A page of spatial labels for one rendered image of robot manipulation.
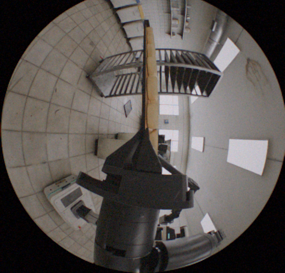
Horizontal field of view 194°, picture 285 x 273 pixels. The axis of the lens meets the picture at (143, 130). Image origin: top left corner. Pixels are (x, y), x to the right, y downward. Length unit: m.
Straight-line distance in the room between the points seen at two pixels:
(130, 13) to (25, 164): 3.39
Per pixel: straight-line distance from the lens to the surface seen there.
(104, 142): 1.36
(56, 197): 1.00
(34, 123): 1.03
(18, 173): 1.11
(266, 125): 2.09
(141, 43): 3.46
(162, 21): 3.79
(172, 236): 0.99
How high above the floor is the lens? 1.02
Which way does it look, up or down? 10 degrees down
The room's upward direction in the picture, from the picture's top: 92 degrees clockwise
